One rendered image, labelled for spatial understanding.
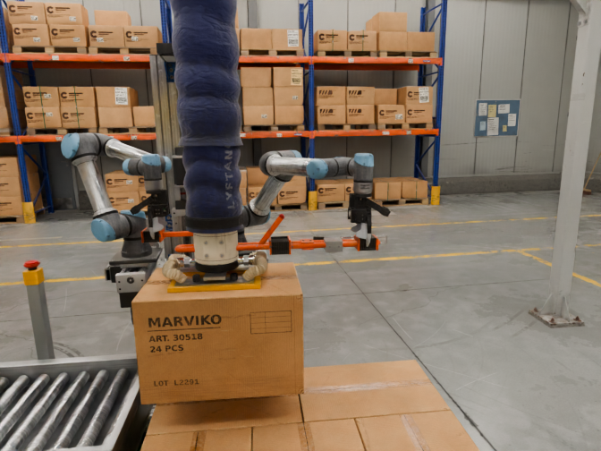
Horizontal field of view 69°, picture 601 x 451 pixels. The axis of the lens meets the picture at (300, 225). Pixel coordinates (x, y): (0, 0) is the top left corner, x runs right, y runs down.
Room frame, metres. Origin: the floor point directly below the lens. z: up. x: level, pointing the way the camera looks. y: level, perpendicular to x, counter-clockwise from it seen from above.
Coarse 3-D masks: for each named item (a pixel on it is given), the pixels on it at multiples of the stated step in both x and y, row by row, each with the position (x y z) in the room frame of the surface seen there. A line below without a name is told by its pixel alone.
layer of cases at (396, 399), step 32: (320, 384) 1.76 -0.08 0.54; (352, 384) 1.75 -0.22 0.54; (384, 384) 1.75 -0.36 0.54; (416, 384) 1.74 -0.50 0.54; (160, 416) 1.55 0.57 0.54; (192, 416) 1.55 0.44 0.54; (224, 416) 1.54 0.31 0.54; (256, 416) 1.54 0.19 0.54; (288, 416) 1.54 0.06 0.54; (320, 416) 1.53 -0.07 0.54; (352, 416) 1.53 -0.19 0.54; (384, 416) 1.53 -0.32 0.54; (416, 416) 1.52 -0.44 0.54; (448, 416) 1.52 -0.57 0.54; (160, 448) 1.37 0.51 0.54; (192, 448) 1.36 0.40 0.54; (224, 448) 1.36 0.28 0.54; (256, 448) 1.36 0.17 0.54; (288, 448) 1.36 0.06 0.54; (320, 448) 1.35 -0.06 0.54; (352, 448) 1.35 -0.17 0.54; (384, 448) 1.35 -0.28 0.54; (416, 448) 1.35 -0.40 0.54; (448, 448) 1.34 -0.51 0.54
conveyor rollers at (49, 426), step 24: (0, 384) 1.80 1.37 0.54; (24, 384) 1.82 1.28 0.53; (72, 384) 1.78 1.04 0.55; (96, 384) 1.78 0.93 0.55; (120, 384) 1.79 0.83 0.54; (0, 408) 1.63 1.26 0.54; (24, 408) 1.64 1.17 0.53; (120, 408) 1.60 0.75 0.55; (0, 432) 1.47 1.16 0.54; (24, 432) 1.47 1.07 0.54; (48, 432) 1.47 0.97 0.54; (72, 432) 1.47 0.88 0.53; (96, 432) 1.47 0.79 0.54
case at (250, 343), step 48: (144, 288) 1.56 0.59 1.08; (288, 288) 1.54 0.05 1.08; (144, 336) 1.43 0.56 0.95; (192, 336) 1.45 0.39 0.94; (240, 336) 1.46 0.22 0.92; (288, 336) 1.48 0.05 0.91; (144, 384) 1.43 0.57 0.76; (192, 384) 1.45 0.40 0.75; (240, 384) 1.46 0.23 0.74; (288, 384) 1.48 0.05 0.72
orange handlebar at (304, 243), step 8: (168, 232) 1.91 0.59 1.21; (176, 232) 1.91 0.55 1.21; (184, 232) 1.91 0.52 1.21; (304, 240) 1.70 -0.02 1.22; (312, 240) 1.71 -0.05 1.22; (320, 240) 1.73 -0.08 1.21; (344, 240) 1.73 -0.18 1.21; (352, 240) 1.74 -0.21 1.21; (176, 248) 1.64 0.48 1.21; (184, 248) 1.63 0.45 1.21; (192, 248) 1.64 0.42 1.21; (240, 248) 1.65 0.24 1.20; (248, 248) 1.65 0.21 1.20; (256, 248) 1.66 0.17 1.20; (264, 248) 1.66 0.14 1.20; (296, 248) 1.68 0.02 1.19; (304, 248) 1.68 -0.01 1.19; (312, 248) 1.68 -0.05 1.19
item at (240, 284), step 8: (192, 280) 1.57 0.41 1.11; (200, 280) 1.58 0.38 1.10; (208, 280) 1.58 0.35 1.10; (216, 280) 1.58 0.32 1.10; (224, 280) 1.58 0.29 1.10; (232, 280) 1.57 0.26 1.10; (240, 280) 1.57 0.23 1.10; (256, 280) 1.59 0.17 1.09; (168, 288) 1.51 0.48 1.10; (176, 288) 1.52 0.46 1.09; (184, 288) 1.52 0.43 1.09; (192, 288) 1.52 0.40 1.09; (200, 288) 1.52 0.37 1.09; (208, 288) 1.53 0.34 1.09; (216, 288) 1.53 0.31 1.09; (224, 288) 1.53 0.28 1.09; (232, 288) 1.53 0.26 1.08; (240, 288) 1.54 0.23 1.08; (248, 288) 1.54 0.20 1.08; (256, 288) 1.54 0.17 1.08
